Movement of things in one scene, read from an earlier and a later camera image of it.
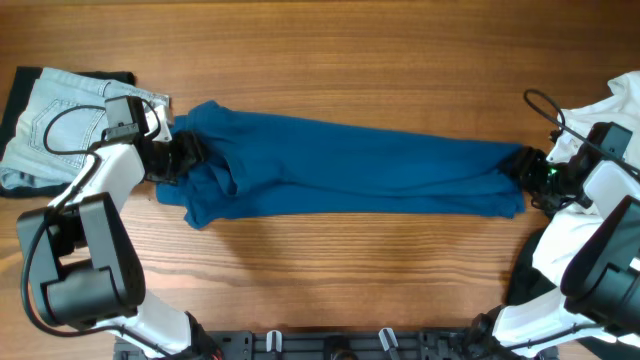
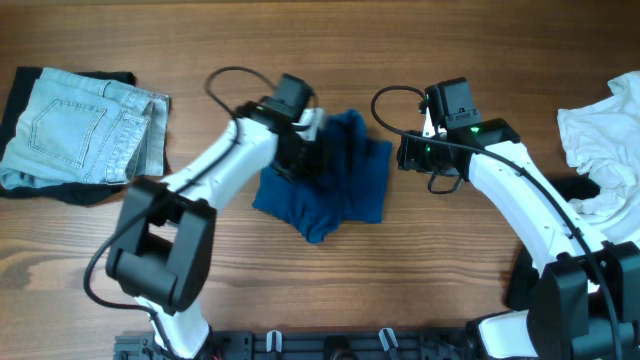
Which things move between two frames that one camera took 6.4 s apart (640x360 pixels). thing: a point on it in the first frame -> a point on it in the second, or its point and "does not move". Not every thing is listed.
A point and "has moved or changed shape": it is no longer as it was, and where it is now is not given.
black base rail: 323,345 does not move
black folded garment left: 24,83 does not move
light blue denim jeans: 63,121 does not move
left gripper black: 192,154 -> 313,165
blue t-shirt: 259,163 has moved or changed shape
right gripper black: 528,170 -> 413,154
